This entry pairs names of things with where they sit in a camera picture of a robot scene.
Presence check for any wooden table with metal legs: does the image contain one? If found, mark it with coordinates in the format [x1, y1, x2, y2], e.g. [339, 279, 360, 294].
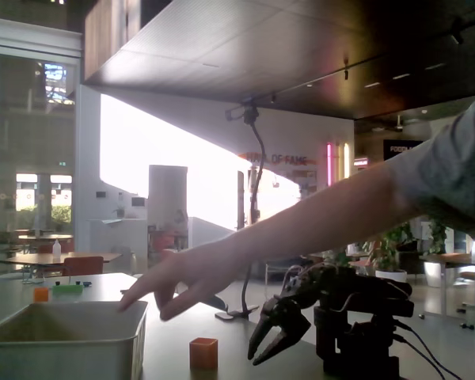
[419, 253, 475, 329]

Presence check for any red chair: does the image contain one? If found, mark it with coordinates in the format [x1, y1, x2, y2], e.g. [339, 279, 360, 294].
[62, 256, 105, 277]

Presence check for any webcam on gooseneck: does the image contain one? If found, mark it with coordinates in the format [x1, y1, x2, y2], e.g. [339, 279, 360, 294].
[224, 103, 260, 125]

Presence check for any grey shirt sleeve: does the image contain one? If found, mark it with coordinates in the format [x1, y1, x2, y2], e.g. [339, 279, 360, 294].
[387, 87, 475, 241]

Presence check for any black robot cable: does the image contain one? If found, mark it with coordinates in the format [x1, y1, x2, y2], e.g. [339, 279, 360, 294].
[393, 320, 464, 380]
[393, 333, 449, 380]

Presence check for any black FOODLAB sign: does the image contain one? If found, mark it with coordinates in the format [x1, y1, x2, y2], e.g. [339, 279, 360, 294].
[382, 139, 424, 162]

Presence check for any black gooseneck clamp stand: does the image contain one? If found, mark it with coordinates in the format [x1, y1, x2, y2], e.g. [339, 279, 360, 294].
[215, 118, 267, 321]

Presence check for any orange cube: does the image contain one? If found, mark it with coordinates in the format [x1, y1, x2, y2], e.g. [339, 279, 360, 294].
[188, 336, 219, 370]

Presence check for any green flat block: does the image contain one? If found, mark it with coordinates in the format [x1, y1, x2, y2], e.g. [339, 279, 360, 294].
[51, 283, 84, 295]

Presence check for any person's bare forearm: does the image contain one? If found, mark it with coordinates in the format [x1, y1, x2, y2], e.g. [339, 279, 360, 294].
[235, 161, 419, 270]

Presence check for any white plastic bin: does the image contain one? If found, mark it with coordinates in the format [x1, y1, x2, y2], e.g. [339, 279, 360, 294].
[0, 300, 150, 380]

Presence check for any wide white plant pot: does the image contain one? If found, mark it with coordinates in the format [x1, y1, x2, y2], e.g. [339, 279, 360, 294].
[374, 269, 408, 283]

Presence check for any person's bare hand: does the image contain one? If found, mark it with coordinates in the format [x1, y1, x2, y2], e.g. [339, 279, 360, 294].
[117, 236, 257, 322]

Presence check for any wooden café table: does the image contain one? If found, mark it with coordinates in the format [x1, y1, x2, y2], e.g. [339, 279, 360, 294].
[0, 252, 123, 267]

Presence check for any slim leafy plant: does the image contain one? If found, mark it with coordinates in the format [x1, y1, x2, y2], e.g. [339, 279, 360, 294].
[427, 219, 450, 254]

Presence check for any bushy green plant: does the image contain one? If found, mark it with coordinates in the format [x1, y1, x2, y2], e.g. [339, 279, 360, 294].
[366, 223, 415, 272]

